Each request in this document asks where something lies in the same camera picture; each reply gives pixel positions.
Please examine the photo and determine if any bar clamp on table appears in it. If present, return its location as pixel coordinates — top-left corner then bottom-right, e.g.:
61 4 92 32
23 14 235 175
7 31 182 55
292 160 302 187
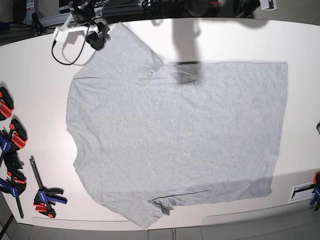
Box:
29 156 68 219

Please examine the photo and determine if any dark object at right edge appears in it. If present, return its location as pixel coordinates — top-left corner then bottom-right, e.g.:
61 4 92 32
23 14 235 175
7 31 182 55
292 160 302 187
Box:
316 122 320 134

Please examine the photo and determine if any clamp at middle left edge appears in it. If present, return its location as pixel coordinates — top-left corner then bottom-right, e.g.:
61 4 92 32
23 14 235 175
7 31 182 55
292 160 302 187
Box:
0 118 28 164

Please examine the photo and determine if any grey T-shirt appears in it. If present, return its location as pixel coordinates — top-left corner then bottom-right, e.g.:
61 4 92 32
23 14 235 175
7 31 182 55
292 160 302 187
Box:
66 23 288 229

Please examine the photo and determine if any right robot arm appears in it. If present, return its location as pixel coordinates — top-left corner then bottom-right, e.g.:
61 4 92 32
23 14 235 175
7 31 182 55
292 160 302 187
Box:
68 0 110 51

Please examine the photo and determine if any clamp at lower left edge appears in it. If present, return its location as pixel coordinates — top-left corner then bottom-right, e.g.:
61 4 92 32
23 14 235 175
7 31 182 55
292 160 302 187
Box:
0 151 27 219

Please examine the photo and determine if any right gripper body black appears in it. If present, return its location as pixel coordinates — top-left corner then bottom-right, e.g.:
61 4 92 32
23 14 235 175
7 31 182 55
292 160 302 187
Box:
86 22 110 51

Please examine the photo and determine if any clamp at upper left edge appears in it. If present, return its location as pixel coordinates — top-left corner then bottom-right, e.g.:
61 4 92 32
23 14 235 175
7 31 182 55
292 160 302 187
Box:
0 86 14 121

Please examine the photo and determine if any blue clamp at right edge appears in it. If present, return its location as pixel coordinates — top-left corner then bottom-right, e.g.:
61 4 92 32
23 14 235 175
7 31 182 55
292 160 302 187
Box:
309 172 320 211

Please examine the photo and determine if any aluminium rail behind table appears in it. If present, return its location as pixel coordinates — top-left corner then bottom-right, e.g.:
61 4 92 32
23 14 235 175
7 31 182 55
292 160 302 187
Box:
39 13 71 27

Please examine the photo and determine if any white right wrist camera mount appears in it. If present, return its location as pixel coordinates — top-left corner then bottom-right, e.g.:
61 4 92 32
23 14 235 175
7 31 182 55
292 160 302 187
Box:
53 24 99 43

